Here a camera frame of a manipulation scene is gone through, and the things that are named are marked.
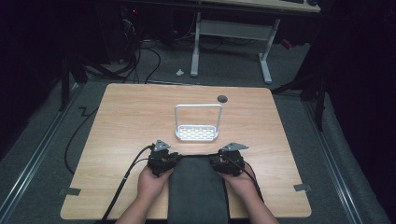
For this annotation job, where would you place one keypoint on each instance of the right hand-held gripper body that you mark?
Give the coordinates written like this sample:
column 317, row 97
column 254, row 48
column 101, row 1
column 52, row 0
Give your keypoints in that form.
column 232, row 163

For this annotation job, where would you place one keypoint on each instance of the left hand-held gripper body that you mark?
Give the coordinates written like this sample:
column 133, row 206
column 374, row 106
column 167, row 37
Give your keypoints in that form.
column 160, row 161

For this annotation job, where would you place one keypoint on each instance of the dark grey cloth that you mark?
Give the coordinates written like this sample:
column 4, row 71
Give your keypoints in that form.
column 197, row 193

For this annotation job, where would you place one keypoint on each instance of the person's right hand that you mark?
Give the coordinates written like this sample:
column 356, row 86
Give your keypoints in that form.
column 241, row 185

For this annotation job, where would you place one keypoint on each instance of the person's left hand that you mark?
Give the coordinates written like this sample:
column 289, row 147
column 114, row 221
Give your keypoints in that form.
column 151, row 185

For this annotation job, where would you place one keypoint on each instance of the white plastic rack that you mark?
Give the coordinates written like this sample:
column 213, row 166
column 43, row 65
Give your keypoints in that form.
column 195, row 132

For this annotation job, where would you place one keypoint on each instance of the black table grommet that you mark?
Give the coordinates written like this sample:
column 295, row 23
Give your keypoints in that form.
column 222, row 99

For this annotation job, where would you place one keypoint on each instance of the grey tape piece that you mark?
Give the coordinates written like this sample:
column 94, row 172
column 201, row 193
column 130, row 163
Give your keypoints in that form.
column 302, row 187
column 69, row 191

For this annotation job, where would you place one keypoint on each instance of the crumpled white paper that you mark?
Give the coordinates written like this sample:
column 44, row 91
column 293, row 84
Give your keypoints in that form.
column 180, row 72

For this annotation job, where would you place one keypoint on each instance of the black stand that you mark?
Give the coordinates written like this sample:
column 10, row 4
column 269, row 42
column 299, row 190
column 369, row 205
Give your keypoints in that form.
column 64, row 87
column 320, row 105

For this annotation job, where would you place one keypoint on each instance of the white-legged desk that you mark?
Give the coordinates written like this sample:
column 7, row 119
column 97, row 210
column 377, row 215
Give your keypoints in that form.
column 236, row 29

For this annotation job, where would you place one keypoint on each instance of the small red object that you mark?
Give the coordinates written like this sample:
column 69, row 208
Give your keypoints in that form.
column 287, row 44

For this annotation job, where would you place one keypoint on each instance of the black keyboard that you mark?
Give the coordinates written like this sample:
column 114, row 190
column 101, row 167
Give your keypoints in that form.
column 292, row 1

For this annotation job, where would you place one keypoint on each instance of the black computer mouse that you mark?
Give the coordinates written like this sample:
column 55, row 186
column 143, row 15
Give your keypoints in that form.
column 312, row 2

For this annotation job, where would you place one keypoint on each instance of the metal floor rail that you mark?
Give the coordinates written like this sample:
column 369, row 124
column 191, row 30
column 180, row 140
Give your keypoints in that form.
column 36, row 154
column 337, row 174

